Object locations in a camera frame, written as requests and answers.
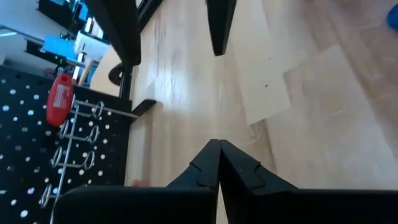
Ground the black aluminium table frame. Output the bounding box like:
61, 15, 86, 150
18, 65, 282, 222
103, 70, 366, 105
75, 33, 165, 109
108, 0, 164, 100

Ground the white device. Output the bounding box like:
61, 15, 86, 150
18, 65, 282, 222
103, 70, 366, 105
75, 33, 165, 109
73, 30, 109, 62

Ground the silver wire tool rack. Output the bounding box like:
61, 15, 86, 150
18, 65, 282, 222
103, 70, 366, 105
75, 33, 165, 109
39, 93, 139, 224

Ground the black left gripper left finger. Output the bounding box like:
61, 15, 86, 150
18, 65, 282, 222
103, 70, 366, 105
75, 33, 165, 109
52, 139, 222, 224

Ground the blue box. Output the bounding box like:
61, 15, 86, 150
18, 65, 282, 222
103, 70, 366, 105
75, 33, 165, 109
42, 34, 77, 60

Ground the red T-handle hex key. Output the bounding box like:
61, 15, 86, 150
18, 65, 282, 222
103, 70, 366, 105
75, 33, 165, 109
45, 73, 75, 128

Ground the beige wooden desk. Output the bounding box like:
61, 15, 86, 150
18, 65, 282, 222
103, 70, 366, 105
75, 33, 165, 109
90, 46, 124, 97

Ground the blue T-handle hex key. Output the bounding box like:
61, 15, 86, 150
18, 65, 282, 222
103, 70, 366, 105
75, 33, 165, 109
386, 2, 398, 32

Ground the black metal pegboard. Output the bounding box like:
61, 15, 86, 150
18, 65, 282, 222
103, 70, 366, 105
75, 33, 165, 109
0, 65, 157, 224

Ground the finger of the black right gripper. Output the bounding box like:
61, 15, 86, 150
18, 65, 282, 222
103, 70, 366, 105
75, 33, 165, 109
205, 0, 238, 57
85, 0, 142, 67

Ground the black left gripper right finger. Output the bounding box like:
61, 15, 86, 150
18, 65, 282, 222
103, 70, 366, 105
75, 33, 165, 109
219, 139, 398, 224

